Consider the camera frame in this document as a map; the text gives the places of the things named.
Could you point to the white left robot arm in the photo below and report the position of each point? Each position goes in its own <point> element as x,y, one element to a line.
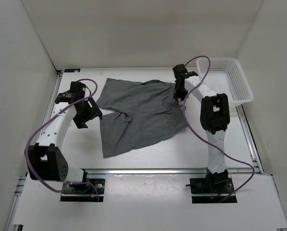
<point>44,158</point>

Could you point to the aluminium table edge rail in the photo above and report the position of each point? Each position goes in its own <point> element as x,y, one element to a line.
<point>147,171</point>

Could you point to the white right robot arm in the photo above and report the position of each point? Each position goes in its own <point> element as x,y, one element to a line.
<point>214,116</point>

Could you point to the white perforated plastic basket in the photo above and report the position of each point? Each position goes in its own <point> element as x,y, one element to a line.
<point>225,75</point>

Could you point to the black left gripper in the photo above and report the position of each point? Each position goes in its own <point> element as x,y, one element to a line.
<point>94,111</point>

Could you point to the grey drawstring shorts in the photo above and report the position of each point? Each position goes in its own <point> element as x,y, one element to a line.
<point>141,115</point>

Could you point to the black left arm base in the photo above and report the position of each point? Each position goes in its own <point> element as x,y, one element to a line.
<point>85,192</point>

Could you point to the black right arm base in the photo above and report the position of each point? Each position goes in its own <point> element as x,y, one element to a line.
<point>204,193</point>

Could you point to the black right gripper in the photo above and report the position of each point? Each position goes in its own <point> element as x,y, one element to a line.
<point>178,95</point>

